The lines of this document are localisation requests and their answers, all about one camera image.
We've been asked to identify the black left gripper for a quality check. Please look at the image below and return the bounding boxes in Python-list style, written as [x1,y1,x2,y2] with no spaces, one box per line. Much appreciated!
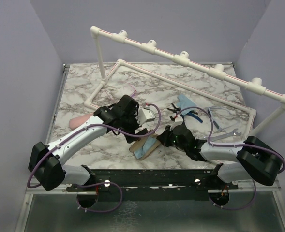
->
[120,108,148,143]

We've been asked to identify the plaid glasses case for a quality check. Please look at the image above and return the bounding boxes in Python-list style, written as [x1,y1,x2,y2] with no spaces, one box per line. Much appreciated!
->
[129,133,161,160]

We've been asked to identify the blue cleaning cloth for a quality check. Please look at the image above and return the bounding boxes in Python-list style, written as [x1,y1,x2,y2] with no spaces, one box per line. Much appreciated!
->
[177,94,196,113]
[134,137,160,160]

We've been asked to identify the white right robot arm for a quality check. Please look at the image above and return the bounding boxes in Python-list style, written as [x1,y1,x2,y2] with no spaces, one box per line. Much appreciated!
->
[157,125,285,189]

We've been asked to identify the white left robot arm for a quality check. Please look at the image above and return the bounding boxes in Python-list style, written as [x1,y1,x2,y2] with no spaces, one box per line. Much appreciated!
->
[28,95,155,191]

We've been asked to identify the black blue sunglasses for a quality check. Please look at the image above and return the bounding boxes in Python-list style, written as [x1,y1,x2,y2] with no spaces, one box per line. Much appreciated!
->
[167,103,203,123]

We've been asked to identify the light blue sunglasses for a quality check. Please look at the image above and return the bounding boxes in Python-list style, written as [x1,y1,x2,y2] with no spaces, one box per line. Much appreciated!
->
[206,107,233,132]

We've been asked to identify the pink sunglasses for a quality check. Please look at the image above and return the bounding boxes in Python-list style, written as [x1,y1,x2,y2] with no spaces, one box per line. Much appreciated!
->
[105,81,137,103]

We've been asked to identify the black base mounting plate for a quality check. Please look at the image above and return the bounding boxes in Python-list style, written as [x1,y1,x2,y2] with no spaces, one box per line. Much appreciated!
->
[66,169,238,201]

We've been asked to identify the silver wrench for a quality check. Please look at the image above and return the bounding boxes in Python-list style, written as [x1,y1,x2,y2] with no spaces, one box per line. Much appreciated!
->
[210,129,241,141]

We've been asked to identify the pink glasses case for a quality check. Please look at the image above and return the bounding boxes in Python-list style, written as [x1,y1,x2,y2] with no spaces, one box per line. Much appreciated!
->
[69,114,92,130]

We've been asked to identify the white PVC pipe rack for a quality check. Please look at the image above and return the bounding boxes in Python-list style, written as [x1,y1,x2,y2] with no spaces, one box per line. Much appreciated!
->
[84,26,285,138]

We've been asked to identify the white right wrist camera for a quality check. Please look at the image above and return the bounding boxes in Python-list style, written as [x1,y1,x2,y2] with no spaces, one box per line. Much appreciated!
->
[170,114,184,130]

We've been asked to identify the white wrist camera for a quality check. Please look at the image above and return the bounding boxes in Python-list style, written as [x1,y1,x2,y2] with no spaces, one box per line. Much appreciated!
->
[136,108,155,126]
[170,114,184,130]

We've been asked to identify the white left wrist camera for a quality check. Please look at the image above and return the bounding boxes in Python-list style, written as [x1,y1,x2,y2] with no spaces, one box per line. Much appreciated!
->
[136,108,155,126]

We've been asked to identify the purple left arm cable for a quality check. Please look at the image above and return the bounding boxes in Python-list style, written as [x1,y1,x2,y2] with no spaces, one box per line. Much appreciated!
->
[27,103,162,213]

